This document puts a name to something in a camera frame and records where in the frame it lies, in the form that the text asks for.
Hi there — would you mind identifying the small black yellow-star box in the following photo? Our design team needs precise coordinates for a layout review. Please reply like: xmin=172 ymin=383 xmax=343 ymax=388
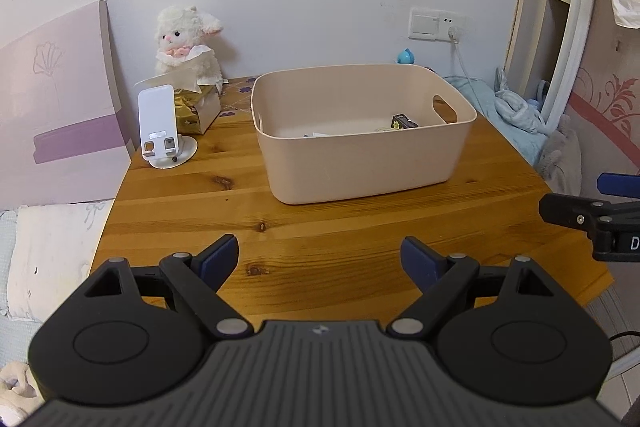
xmin=390 ymin=113 xmax=420 ymax=132

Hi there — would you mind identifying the pink and purple headboard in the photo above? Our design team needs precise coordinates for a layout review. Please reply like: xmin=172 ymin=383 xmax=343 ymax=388
xmin=0 ymin=0 xmax=134 ymax=211

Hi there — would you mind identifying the white plush sheep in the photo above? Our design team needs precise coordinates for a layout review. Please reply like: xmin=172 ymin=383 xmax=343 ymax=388
xmin=153 ymin=4 xmax=225 ymax=83

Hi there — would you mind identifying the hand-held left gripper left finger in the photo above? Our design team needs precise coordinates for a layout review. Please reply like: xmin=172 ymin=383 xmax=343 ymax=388
xmin=83 ymin=234 xmax=254 ymax=342

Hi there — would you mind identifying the white curved frame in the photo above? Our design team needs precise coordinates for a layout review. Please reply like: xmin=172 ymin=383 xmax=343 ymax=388
xmin=542 ymin=0 xmax=609 ymax=134

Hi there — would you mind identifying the white plug with cable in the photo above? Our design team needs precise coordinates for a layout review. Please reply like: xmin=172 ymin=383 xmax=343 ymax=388
xmin=446 ymin=25 xmax=482 ymax=84

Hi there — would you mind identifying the grey fleece garment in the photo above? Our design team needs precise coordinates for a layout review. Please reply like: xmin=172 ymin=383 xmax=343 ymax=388
xmin=532 ymin=114 xmax=584 ymax=196

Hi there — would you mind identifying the white pillow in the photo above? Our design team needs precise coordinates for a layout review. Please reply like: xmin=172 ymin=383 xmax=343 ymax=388
xmin=6 ymin=199 xmax=117 ymax=324

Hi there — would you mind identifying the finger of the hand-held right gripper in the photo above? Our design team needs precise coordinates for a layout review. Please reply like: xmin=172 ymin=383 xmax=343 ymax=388
xmin=538 ymin=193 xmax=640 ymax=234
xmin=597 ymin=173 xmax=640 ymax=198

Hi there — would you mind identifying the pink plastic storage bin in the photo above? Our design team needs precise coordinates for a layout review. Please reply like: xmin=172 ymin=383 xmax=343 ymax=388
xmin=250 ymin=63 xmax=479 ymax=206

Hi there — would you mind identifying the white wall socket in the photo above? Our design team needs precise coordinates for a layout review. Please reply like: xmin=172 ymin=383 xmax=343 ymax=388
xmin=437 ymin=12 xmax=466 ymax=43

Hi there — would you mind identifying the white wall switch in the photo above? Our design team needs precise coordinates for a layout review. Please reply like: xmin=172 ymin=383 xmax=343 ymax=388
xmin=408 ymin=6 xmax=441 ymax=40

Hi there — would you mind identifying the cream fuzzy cloth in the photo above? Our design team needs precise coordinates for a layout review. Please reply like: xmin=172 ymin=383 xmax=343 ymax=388
xmin=0 ymin=361 xmax=37 ymax=409

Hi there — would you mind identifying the gold tissue box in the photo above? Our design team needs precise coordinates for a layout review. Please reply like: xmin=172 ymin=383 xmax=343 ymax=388
xmin=133 ymin=73 xmax=222 ymax=136

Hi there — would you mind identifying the white phone stand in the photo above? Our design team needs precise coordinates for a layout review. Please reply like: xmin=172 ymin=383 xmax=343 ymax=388
xmin=137 ymin=85 xmax=199 ymax=170

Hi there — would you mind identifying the black cable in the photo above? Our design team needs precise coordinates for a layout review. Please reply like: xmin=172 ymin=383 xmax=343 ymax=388
xmin=607 ymin=330 xmax=640 ymax=359

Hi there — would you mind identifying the pale blue garment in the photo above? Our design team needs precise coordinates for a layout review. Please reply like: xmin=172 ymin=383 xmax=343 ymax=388
xmin=493 ymin=65 xmax=552 ymax=136

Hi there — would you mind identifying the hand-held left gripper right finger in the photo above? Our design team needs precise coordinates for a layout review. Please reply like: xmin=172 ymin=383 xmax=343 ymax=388
xmin=387 ymin=235 xmax=557 ymax=341

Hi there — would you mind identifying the clear plastic bag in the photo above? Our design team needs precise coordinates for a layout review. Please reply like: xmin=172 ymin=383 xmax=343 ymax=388
xmin=609 ymin=0 xmax=640 ymax=30

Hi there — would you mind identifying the purple floral mat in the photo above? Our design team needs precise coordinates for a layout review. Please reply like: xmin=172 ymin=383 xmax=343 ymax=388
xmin=219 ymin=76 xmax=262 ymax=116

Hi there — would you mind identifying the light blue blanket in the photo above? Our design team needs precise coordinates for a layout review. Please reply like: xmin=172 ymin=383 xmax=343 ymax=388
xmin=442 ymin=75 xmax=502 ymax=121

